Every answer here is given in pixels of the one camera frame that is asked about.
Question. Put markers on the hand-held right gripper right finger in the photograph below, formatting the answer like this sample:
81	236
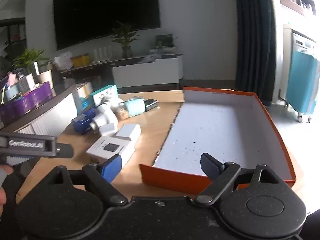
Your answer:
211	166

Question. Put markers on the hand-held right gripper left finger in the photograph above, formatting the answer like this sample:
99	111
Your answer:
111	167

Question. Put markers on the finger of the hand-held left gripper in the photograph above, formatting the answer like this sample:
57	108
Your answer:
65	151

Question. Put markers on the white charger box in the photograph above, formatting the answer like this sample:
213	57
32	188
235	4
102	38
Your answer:
107	150

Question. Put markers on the dark blue box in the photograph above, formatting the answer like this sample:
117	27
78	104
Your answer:
82	122

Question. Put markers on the orange cardboard box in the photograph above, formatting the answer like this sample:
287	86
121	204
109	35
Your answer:
212	130

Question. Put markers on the white slim box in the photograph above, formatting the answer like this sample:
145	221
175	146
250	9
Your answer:
128	131

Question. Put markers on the glass bottle with grey cap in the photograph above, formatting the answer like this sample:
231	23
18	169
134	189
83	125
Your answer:
122	111

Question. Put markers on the light blue toothpick holder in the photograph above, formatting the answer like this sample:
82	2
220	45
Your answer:
135	107

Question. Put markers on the small white bottle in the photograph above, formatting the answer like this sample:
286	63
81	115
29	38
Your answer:
112	102

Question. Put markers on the teal printed box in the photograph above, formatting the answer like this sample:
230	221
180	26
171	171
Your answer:
105	93

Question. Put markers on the black charger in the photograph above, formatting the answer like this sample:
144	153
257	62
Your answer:
151	104

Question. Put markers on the person's left hand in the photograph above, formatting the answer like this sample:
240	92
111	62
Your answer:
7	170

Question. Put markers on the curved white counter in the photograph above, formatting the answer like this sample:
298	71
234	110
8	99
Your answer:
50	115

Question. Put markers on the purple box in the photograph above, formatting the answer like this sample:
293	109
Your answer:
30	101

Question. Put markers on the blue water bottle pack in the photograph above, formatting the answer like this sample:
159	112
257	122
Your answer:
86	103

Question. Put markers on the white paper box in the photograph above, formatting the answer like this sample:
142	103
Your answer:
26	82

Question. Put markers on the white and yellow box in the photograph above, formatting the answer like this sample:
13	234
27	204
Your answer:
84	90

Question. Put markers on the white paper cup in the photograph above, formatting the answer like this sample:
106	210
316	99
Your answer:
46	78

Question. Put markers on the leafy green plant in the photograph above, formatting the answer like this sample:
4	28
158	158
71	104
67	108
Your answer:
30	58

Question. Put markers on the white plastic bag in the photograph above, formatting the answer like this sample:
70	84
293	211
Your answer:
62	61

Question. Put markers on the white and grey television stand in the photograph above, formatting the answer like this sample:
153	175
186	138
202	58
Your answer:
147	72

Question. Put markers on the white router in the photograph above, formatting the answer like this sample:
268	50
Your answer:
102	55

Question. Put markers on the dark bookshelf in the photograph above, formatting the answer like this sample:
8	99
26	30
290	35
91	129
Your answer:
15	37

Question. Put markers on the clear plastic bag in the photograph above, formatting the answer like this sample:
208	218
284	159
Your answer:
150	58

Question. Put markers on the light blue suitcase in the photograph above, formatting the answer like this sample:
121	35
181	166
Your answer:
302	85

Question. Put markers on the green plant in glass vase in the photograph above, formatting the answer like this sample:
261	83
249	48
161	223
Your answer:
125	36

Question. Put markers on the dark green curtain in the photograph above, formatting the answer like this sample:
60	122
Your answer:
252	42

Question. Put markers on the green picture box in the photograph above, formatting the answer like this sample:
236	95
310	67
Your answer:
165	41

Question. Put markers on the white washing machine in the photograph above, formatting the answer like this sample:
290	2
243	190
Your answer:
300	41

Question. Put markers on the black wall television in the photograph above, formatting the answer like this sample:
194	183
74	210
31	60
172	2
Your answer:
105	10

